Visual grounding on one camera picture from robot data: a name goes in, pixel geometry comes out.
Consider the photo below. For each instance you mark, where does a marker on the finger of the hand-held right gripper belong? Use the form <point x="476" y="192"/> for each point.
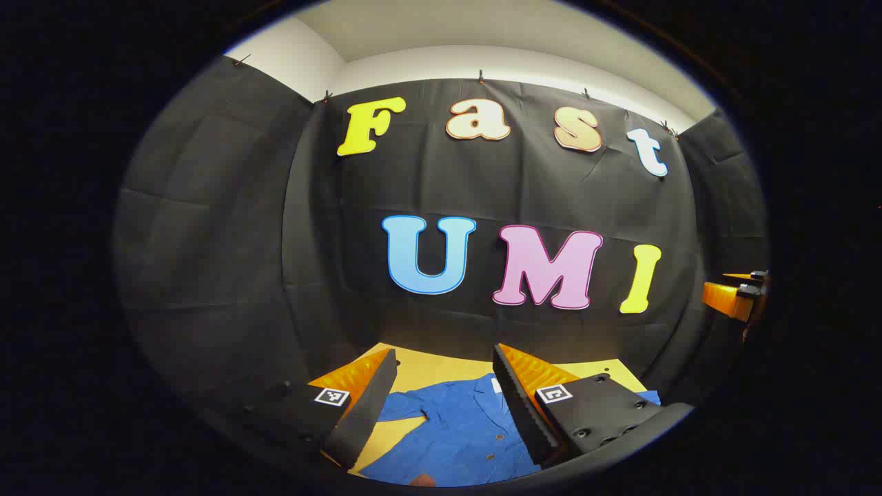
<point x="741" y="276"/>
<point x="723" y="300"/>

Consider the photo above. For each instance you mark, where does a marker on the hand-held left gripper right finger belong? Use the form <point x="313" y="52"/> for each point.
<point x="520" y="406"/>

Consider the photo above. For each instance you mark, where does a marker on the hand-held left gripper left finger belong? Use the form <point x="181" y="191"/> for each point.
<point x="368" y="406"/>

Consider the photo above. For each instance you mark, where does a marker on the blue button shirt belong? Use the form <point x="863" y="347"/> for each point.
<point x="455" y="427"/>

